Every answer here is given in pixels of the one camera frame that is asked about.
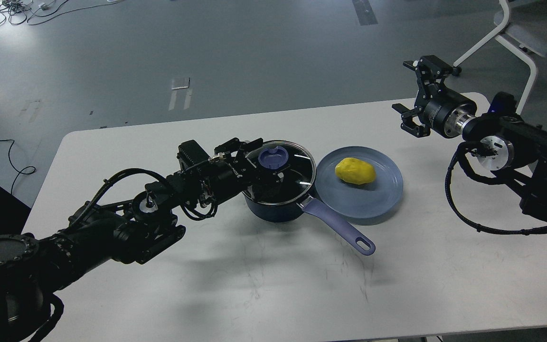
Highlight dark blue saucepan purple handle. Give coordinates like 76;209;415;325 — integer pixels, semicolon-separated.
244;178;376;256

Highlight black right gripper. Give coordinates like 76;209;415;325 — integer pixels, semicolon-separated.
392;56;477;139

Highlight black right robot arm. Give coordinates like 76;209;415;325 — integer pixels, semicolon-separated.
392;56;547;236

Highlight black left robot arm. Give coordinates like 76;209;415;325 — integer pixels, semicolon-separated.
0;138;290;342

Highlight white frame office chair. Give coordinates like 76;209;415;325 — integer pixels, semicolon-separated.
452;0;547;114

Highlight tangled cables on floor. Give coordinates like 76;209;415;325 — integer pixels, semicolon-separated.
0;0;122;32

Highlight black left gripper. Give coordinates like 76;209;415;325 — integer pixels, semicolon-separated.
206;138;291;203

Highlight glass pot lid purple knob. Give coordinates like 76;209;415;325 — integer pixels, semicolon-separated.
243;140;318;206

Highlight blue round plate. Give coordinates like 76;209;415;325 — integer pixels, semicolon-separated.
315;146;404;225

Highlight yellow potato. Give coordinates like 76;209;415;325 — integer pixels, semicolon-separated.
334;157;377;185

